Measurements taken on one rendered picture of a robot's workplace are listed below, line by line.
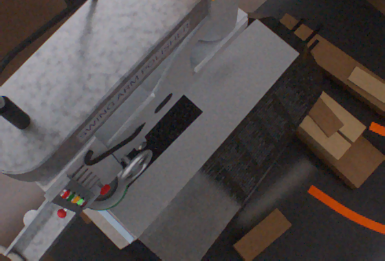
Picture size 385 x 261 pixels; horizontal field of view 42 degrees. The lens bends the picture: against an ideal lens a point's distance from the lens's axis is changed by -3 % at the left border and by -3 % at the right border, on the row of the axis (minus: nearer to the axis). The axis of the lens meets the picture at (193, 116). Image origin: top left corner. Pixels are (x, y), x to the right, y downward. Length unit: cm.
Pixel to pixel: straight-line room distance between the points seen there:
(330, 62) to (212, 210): 128
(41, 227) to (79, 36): 92
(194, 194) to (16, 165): 99
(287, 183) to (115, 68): 179
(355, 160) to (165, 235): 123
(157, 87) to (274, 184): 147
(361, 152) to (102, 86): 192
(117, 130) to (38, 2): 203
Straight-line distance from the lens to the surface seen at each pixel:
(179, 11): 127
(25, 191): 302
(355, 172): 284
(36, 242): 200
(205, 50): 171
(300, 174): 287
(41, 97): 124
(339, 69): 301
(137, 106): 150
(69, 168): 134
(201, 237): 216
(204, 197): 208
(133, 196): 202
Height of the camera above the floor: 280
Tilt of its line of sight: 73 degrees down
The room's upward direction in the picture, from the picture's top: 8 degrees counter-clockwise
